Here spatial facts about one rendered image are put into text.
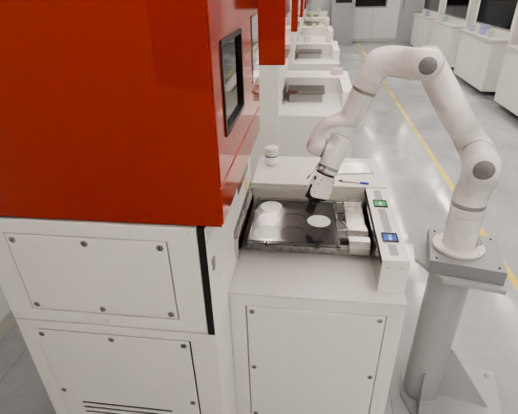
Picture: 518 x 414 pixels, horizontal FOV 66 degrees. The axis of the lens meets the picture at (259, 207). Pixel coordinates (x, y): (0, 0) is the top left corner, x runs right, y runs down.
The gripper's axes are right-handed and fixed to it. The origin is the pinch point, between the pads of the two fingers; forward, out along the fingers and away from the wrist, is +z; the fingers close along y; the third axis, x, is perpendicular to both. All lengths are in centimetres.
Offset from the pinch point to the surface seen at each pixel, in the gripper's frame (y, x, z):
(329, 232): 5.7, -9.6, 6.1
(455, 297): 48, -47, 11
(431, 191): 242, 105, -5
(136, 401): -53, -9, 84
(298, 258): -3.8, -8.8, 19.3
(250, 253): -17.7, 4.2, 25.6
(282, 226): -6.9, 4.4, 11.8
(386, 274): 6.0, -40.8, 6.1
